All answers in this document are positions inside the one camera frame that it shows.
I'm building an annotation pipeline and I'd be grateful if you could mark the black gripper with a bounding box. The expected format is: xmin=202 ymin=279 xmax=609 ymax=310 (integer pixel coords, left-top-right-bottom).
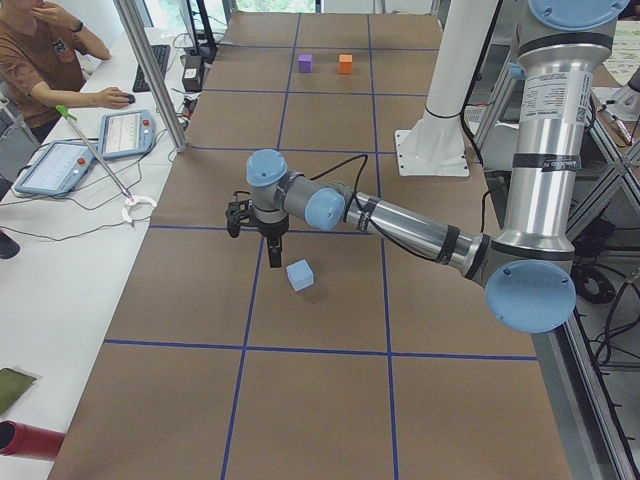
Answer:
xmin=257 ymin=217 xmax=289 ymax=268

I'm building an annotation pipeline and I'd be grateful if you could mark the light blue foam block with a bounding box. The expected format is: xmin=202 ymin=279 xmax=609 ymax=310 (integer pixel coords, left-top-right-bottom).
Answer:
xmin=286 ymin=259 xmax=315 ymax=292

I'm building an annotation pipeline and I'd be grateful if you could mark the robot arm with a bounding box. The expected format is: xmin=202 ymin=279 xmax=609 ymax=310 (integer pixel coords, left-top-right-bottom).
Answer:
xmin=226 ymin=1 xmax=625 ymax=333

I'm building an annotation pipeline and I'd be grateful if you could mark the purple foam block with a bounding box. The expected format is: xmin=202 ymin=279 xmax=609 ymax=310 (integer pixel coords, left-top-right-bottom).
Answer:
xmin=298 ymin=53 xmax=314 ymax=73

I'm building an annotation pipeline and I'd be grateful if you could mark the orange foam block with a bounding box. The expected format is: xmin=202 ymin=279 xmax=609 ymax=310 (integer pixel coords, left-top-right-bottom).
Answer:
xmin=338 ymin=53 xmax=353 ymax=75

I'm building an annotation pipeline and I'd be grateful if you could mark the grabber reacher tool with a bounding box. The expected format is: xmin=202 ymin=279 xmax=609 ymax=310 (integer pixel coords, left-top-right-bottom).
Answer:
xmin=55 ymin=105 xmax=157 ymax=225

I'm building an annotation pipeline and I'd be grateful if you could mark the black power adapter box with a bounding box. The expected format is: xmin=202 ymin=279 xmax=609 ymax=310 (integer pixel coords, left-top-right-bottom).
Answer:
xmin=181 ymin=55 xmax=204 ymax=93

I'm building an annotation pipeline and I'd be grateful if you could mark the right teach pendant tablet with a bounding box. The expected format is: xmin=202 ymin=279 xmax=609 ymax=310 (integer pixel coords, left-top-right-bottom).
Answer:
xmin=98 ymin=110 xmax=156 ymax=159

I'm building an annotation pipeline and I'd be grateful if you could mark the teach pendant tablet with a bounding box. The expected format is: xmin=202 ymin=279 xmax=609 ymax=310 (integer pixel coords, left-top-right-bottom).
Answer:
xmin=98 ymin=110 xmax=156 ymax=159
xmin=14 ymin=141 xmax=95 ymax=196

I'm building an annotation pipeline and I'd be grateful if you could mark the monitor stand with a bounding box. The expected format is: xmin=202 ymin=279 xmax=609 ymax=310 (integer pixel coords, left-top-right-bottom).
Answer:
xmin=189 ymin=0 xmax=218 ymax=64

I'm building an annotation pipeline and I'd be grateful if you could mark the black keyboard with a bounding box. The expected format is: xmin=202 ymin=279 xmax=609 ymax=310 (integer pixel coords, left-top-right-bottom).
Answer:
xmin=132 ymin=44 xmax=172 ymax=94

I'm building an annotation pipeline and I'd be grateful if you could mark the left teach pendant tablet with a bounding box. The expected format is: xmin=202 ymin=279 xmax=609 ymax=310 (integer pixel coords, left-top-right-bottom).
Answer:
xmin=14 ymin=141 xmax=95 ymax=196

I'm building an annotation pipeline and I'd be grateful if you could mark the person in brown shirt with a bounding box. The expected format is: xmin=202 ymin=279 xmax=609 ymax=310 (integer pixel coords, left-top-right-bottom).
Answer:
xmin=1 ymin=1 xmax=130 ymax=142

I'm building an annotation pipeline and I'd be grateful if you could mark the green cloth pouch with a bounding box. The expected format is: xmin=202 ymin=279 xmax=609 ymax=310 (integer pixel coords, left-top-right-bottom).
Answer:
xmin=0 ymin=368 xmax=37 ymax=414

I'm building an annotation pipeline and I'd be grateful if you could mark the red cylinder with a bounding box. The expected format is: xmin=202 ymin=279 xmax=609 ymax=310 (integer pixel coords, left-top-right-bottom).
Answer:
xmin=1 ymin=421 xmax=65 ymax=461

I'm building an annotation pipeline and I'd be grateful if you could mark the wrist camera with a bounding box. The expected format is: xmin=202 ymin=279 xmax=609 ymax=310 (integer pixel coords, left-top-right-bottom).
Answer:
xmin=225 ymin=200 xmax=253 ymax=238

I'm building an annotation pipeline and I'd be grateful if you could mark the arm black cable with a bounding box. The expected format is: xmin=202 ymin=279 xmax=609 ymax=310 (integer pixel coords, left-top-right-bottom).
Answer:
xmin=309 ymin=154 xmax=396 ymax=241

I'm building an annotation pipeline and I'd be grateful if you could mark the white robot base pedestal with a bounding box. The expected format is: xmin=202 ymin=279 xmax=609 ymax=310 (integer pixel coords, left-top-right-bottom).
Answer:
xmin=395 ymin=0 xmax=499 ymax=177

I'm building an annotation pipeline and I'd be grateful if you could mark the aluminium frame post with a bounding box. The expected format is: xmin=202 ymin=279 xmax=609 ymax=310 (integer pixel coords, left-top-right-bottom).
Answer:
xmin=114 ymin=0 xmax=187 ymax=153

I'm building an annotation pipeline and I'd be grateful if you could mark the aluminium frame rack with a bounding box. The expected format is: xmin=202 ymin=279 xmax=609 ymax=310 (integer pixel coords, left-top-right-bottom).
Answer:
xmin=486 ymin=42 xmax=639 ymax=479

